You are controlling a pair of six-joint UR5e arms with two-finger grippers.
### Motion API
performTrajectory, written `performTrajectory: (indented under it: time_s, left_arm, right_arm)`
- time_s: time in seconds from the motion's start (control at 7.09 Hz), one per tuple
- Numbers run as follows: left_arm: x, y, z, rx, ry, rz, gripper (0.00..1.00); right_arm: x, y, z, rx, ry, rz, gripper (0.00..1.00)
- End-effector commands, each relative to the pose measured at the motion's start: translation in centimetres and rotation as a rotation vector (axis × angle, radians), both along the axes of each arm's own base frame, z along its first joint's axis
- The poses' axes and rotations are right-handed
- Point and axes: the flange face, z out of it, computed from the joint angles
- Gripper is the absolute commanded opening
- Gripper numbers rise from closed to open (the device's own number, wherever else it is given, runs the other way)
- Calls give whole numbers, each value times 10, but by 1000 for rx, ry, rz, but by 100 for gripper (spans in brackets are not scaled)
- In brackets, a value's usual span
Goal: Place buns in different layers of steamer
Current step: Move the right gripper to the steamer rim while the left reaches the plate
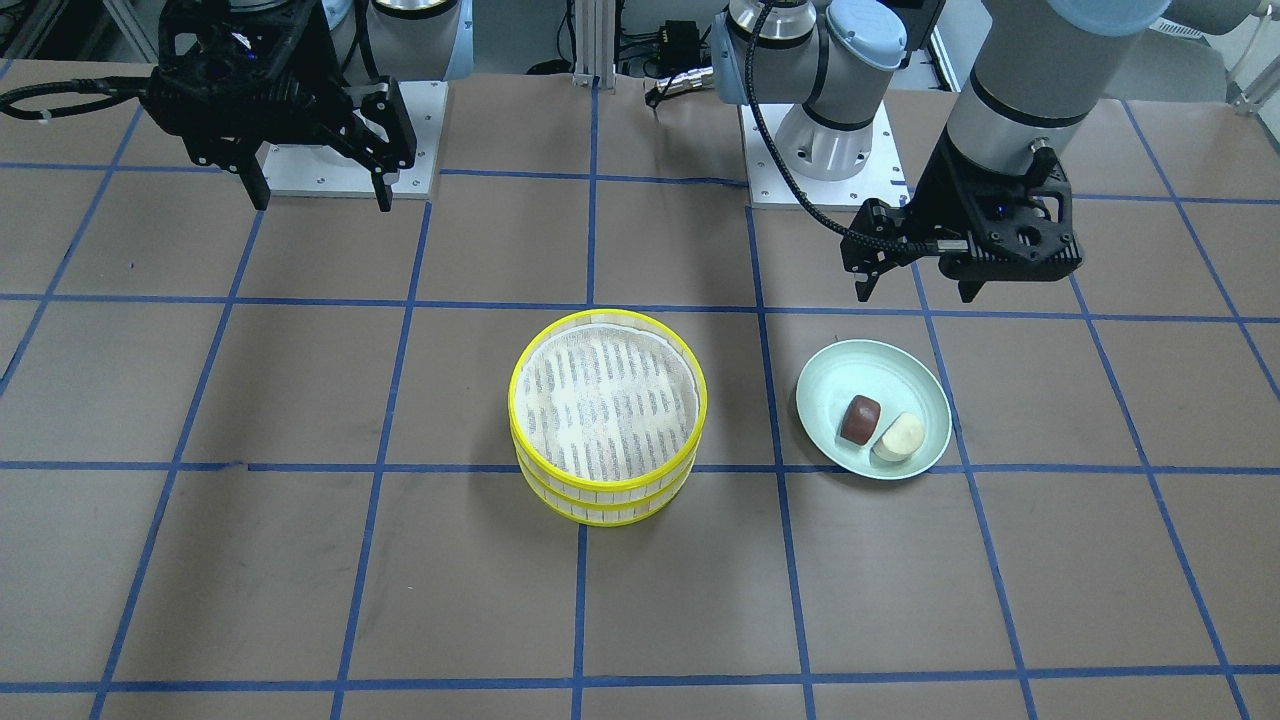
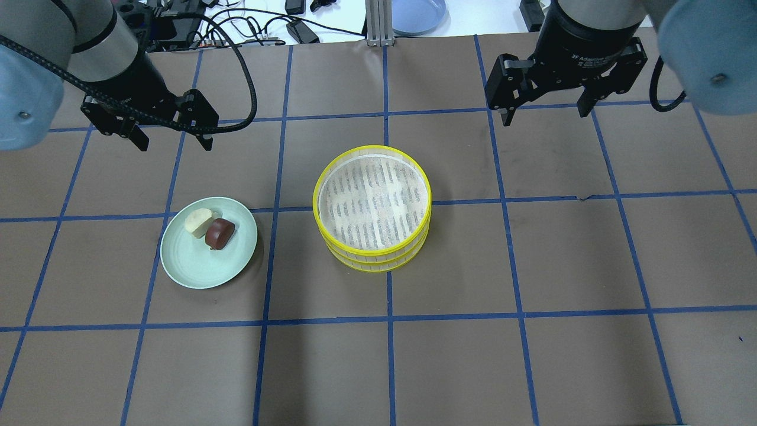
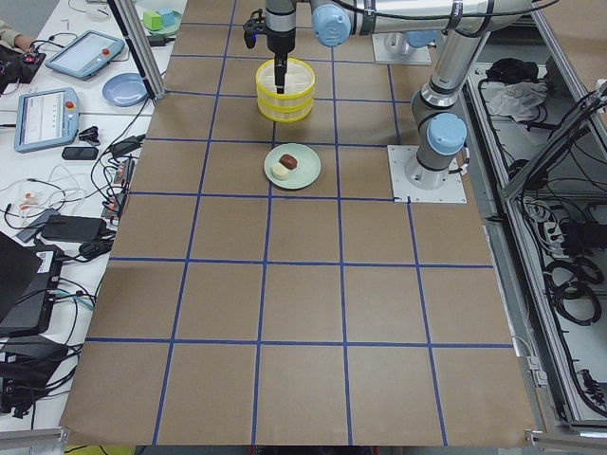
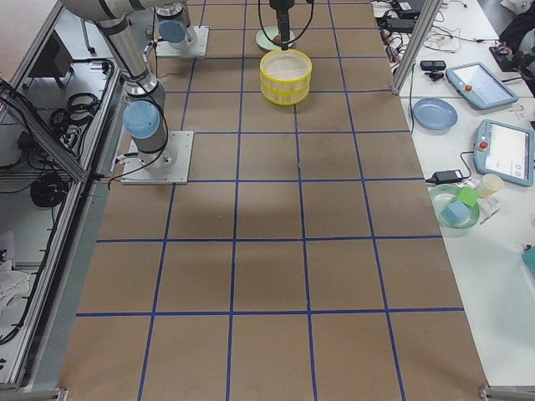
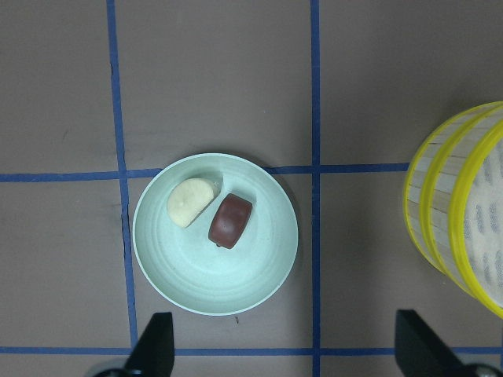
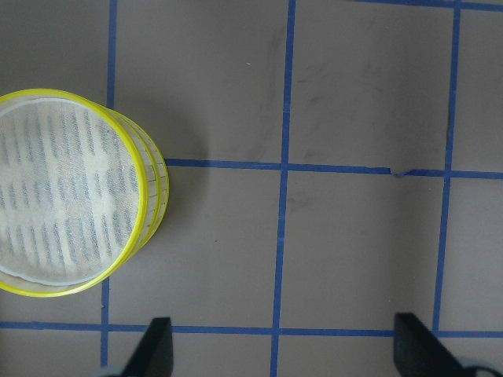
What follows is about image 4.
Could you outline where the near teach pendant tablet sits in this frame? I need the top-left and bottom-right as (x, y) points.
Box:
(474, 119), (534, 187)

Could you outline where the black webcam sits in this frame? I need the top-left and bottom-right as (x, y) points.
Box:
(420, 60), (446, 82)

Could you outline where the green bowl with blocks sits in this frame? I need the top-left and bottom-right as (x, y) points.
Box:
(430, 184), (480, 229)

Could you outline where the black power adapter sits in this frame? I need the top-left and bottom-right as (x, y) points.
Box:
(430, 170), (464, 185)

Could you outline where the yellow bamboo steamer layer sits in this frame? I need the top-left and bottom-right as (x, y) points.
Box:
(261, 80), (310, 106)
(259, 49), (313, 92)

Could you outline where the blue plate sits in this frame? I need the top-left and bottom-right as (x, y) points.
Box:
(413, 98), (458, 132)

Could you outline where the green foam block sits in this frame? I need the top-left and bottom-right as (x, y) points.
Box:
(456, 186), (479, 208)

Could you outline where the pale green plate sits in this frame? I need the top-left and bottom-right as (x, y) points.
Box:
(255, 26), (281, 52)

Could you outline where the blue foam block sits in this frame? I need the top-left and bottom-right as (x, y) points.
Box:
(440, 200), (471, 226)

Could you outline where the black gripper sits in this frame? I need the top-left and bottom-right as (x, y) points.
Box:
(269, 0), (294, 51)

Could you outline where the teach pendant tablet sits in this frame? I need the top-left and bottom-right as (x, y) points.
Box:
(445, 62), (518, 109)
(474, 119), (534, 187)

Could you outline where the aluminium frame post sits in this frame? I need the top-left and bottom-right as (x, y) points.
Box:
(390, 0), (442, 95)

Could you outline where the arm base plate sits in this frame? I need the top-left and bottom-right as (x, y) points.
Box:
(120, 131), (194, 185)
(156, 25), (210, 58)

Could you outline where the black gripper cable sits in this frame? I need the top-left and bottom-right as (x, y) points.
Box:
(256, 0), (317, 48)

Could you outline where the yellow bamboo steamer bottom layer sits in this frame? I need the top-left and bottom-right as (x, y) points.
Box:
(261, 80), (310, 106)

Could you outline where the yellow bamboo steamer top layer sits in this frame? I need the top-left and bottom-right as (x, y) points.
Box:
(259, 49), (313, 92)

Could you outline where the far teach pendant tablet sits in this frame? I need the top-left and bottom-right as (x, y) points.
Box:
(445, 62), (518, 109)

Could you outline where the paper cup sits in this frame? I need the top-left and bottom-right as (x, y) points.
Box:
(476, 174), (504, 198)

